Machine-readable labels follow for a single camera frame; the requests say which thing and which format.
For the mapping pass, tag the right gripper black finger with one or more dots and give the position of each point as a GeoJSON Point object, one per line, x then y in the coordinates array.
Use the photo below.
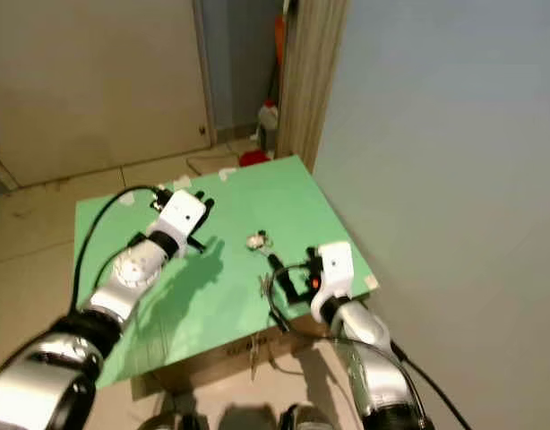
{"type": "Point", "coordinates": [277, 264]}
{"type": "Point", "coordinates": [311, 253]}

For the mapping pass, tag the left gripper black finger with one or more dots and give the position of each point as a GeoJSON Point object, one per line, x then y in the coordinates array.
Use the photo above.
{"type": "Point", "coordinates": [194, 243]}
{"type": "Point", "coordinates": [203, 202]}

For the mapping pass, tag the white keyring fob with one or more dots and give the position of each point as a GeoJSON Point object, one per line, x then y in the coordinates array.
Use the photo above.
{"type": "Point", "coordinates": [257, 240]}

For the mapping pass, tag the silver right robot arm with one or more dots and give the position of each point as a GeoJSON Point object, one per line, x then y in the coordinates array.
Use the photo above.
{"type": "Point", "coordinates": [365, 331]}

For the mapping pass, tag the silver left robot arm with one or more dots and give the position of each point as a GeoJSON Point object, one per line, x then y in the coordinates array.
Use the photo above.
{"type": "Point", "coordinates": [136, 269]}

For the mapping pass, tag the metal key bunch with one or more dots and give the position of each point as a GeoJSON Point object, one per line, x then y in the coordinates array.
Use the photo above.
{"type": "Point", "coordinates": [264, 285]}

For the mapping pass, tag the white tape piece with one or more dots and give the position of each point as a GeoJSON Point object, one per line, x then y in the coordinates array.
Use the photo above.
{"type": "Point", "coordinates": [127, 198]}
{"type": "Point", "coordinates": [227, 173]}
{"type": "Point", "coordinates": [183, 182]}
{"type": "Point", "coordinates": [369, 283]}

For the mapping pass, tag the red cloth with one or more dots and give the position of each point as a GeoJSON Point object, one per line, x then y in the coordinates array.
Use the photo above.
{"type": "Point", "coordinates": [254, 159]}

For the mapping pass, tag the white bottle red cap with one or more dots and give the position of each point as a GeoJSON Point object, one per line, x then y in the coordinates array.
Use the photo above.
{"type": "Point", "coordinates": [268, 122]}

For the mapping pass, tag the robot right leg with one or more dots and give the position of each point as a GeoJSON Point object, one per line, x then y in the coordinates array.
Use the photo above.
{"type": "Point", "coordinates": [304, 419]}

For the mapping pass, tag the robot leg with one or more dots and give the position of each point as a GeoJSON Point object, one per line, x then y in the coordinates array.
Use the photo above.
{"type": "Point", "coordinates": [172, 422]}
{"type": "Point", "coordinates": [304, 419]}

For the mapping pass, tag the beige door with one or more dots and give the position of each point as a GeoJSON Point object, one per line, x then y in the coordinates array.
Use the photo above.
{"type": "Point", "coordinates": [96, 81]}

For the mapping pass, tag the beige wood-grain panel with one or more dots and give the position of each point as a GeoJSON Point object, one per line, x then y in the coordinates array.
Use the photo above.
{"type": "Point", "coordinates": [313, 81]}

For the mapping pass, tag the robot left leg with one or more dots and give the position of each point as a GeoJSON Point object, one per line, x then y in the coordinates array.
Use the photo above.
{"type": "Point", "coordinates": [172, 422]}

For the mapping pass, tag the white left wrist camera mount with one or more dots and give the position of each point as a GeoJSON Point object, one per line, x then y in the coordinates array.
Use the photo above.
{"type": "Point", "coordinates": [184, 215]}

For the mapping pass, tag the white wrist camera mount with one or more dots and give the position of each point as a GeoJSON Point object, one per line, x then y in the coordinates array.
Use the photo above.
{"type": "Point", "coordinates": [336, 269]}
{"type": "Point", "coordinates": [184, 215]}

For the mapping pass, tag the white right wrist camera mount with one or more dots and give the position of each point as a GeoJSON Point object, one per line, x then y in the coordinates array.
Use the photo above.
{"type": "Point", "coordinates": [336, 269]}

